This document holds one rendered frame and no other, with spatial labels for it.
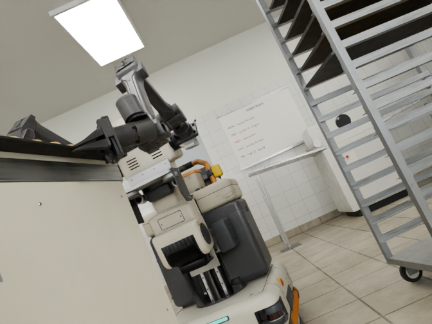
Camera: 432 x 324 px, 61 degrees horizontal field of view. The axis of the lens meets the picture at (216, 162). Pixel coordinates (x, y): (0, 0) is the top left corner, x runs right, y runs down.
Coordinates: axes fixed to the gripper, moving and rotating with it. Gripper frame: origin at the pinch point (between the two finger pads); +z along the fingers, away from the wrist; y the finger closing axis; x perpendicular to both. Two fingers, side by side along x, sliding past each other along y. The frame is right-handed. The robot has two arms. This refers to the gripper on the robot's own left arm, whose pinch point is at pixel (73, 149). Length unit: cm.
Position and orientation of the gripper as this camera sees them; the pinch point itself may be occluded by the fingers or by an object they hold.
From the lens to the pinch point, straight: 87.8
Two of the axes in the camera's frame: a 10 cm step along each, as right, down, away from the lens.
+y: 4.2, 9.0, -1.4
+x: -4.6, 3.4, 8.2
